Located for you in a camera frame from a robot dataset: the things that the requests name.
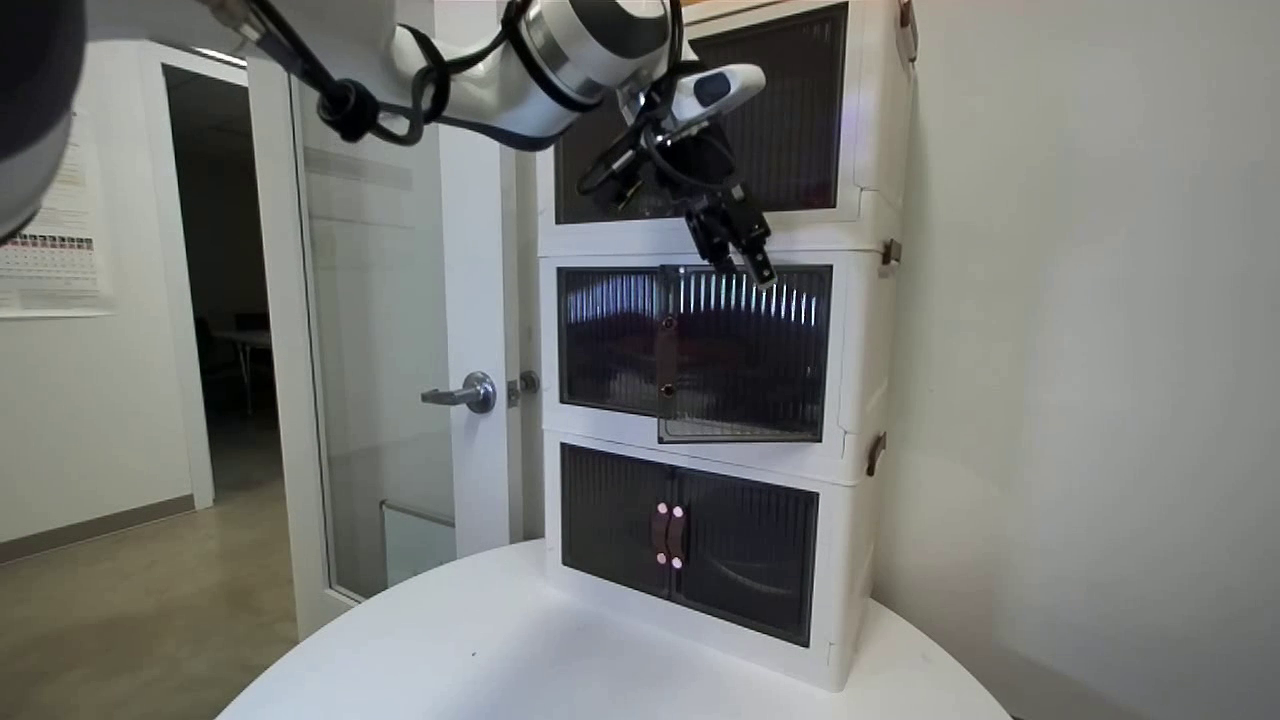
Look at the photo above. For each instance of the silver door lever handle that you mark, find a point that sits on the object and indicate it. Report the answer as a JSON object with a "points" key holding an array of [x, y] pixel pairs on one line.
{"points": [[479, 392]]}

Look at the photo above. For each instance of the white glass room door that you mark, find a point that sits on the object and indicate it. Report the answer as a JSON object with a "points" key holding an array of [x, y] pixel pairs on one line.
{"points": [[386, 276]]}

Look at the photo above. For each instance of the white stacked cabinet frame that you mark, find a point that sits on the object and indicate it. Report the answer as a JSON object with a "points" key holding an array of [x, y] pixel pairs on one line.
{"points": [[859, 237]]}

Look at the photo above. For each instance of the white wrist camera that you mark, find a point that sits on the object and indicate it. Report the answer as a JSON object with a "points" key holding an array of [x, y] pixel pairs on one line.
{"points": [[708, 93]]}

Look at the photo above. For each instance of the bottom left door handle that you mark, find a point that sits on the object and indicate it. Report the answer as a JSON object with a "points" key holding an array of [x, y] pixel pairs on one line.
{"points": [[662, 534]]}

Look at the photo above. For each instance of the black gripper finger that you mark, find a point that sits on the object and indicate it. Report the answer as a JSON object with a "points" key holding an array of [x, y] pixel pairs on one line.
{"points": [[706, 243], [762, 266]]}

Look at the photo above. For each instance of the top cabinet dark door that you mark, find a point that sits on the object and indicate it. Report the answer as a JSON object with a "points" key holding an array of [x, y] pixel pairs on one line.
{"points": [[786, 140]]}

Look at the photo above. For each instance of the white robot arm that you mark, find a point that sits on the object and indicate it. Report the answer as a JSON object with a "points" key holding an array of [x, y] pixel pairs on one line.
{"points": [[379, 72]]}

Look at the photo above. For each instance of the bottom right door handle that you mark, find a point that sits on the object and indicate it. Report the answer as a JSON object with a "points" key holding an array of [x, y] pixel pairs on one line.
{"points": [[679, 522]]}

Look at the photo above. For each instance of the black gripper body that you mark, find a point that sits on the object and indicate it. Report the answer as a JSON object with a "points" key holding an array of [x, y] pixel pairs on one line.
{"points": [[693, 176]]}

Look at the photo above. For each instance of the wall poster paper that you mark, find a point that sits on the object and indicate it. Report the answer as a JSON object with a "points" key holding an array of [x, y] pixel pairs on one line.
{"points": [[59, 266]]}

